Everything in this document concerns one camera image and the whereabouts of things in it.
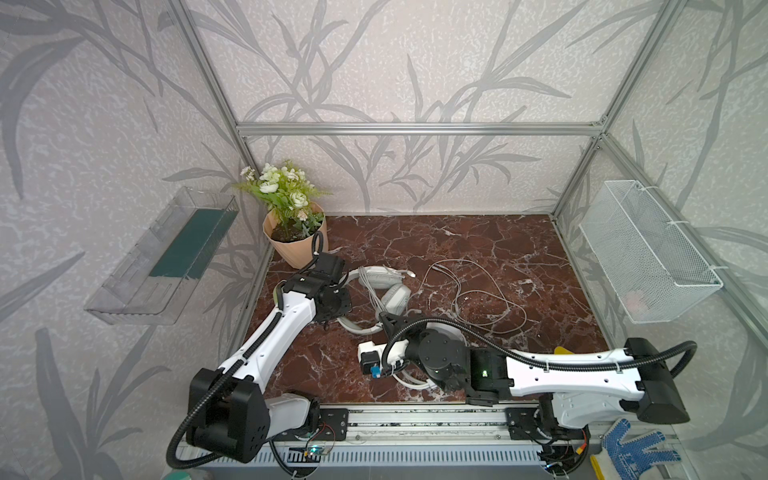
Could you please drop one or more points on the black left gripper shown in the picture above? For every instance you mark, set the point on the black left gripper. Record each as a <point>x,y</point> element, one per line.
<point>335,300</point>

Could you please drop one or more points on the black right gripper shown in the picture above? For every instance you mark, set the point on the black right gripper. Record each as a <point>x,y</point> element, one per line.
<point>393,327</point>

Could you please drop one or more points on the white headphones pair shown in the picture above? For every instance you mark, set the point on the white headphones pair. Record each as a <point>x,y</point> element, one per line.
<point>385,287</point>
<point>411,375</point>

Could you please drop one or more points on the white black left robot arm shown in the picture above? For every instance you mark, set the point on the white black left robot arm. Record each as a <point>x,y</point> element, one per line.
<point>228,414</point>

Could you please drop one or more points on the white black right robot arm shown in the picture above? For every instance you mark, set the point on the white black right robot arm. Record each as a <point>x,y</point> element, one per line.
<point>574,390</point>

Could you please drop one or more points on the peach flower pot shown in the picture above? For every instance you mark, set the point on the peach flower pot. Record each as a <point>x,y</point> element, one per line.
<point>294,246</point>

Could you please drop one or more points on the artificial green white plant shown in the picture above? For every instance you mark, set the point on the artificial green white plant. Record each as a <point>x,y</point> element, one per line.
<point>288,194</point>

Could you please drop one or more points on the green trowel wooden handle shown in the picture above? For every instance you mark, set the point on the green trowel wooden handle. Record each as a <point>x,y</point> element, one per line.
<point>278,296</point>

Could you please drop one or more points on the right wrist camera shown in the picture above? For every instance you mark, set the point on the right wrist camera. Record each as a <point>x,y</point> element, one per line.
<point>369,356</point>

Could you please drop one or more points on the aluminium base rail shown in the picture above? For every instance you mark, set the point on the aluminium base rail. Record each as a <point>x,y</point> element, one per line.
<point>425,435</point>

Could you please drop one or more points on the aluminium frame crossbar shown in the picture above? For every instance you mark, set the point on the aluminium frame crossbar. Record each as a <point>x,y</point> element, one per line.
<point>254,129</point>

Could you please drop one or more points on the clear plastic wall shelf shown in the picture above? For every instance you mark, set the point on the clear plastic wall shelf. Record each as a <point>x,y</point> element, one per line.
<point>156,279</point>

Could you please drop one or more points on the white wire mesh basket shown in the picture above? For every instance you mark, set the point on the white wire mesh basket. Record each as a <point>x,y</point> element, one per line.
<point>654,268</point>

